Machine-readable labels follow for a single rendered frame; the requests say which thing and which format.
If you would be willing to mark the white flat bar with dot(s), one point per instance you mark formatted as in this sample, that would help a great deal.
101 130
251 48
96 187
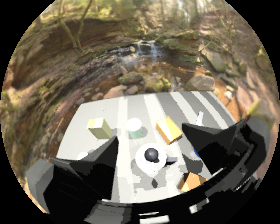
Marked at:
199 119

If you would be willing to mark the pale yellow box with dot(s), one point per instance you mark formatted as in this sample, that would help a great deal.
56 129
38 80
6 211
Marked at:
100 128

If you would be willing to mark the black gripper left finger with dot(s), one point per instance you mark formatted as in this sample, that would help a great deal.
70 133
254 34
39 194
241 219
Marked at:
96 169

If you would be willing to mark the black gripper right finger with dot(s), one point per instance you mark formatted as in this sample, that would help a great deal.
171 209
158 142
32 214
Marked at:
212 144

